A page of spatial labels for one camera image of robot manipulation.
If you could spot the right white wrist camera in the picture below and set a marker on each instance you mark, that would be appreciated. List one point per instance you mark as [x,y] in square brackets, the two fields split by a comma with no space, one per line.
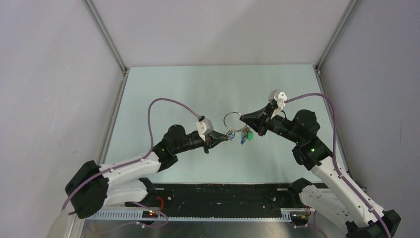
[276,100]

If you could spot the controller board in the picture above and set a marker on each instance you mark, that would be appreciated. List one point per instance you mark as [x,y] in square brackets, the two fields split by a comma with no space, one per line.
[150,214]
[299,217]

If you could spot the left controller board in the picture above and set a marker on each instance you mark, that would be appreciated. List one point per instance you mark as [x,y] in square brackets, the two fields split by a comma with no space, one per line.
[150,214]

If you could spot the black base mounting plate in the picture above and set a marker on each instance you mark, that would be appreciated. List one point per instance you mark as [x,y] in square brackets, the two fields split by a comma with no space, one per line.
[237,201]

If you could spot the right aluminium corner post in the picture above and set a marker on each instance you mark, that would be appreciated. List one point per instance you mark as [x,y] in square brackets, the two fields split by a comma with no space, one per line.
[344,20]

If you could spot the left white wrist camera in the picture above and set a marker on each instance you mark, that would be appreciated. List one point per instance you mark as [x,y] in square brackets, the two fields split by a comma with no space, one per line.
[204,127]

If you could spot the aluminium corner post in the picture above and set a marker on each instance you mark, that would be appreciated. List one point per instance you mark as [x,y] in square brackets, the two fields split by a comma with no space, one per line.
[344,20]
[102,29]

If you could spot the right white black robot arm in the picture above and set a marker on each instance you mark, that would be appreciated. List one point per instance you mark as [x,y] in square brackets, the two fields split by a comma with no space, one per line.
[348,206]

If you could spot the right controller board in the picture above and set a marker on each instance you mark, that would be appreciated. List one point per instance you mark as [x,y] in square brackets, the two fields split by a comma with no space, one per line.
[299,217]

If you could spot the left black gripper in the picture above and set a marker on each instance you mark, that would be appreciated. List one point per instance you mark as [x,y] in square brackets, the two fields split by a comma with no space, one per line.
[212,139]

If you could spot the aluminium frame rail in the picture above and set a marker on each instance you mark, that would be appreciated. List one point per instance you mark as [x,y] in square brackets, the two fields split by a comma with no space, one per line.
[121,212]

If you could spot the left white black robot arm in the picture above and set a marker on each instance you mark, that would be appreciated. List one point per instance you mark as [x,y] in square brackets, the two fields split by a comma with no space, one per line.
[96,186]

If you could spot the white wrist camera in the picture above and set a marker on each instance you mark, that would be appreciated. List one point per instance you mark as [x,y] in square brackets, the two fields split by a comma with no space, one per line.
[276,100]
[204,127]

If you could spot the left aluminium corner post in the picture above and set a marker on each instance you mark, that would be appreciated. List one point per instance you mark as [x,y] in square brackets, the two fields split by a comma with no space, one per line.
[102,29]

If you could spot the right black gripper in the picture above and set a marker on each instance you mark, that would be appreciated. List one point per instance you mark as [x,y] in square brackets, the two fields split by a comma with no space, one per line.
[257,120]

